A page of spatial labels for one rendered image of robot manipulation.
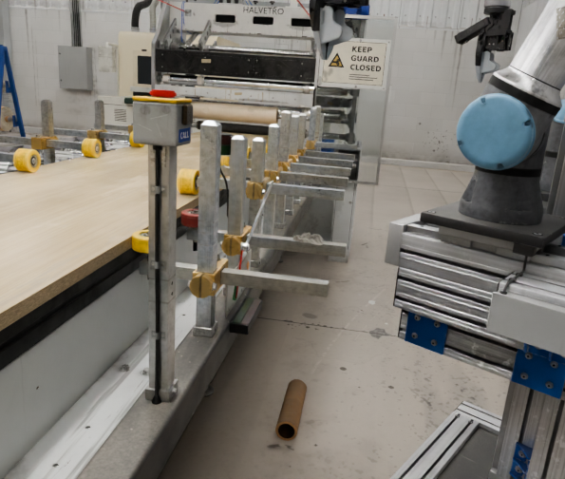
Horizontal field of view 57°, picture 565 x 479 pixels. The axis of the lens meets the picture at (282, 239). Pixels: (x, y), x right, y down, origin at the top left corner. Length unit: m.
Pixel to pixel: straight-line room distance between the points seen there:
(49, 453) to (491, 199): 0.90
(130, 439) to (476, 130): 0.73
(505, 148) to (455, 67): 9.38
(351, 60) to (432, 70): 6.43
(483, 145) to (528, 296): 0.26
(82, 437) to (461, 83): 9.64
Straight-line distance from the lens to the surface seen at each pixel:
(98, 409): 1.14
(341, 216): 3.95
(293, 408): 2.11
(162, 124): 0.82
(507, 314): 0.94
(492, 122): 0.88
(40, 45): 12.16
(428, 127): 10.21
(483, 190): 1.04
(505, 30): 1.78
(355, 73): 3.82
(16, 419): 1.01
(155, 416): 0.96
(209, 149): 1.09
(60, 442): 1.07
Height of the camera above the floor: 1.25
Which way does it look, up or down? 16 degrees down
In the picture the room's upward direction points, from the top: 4 degrees clockwise
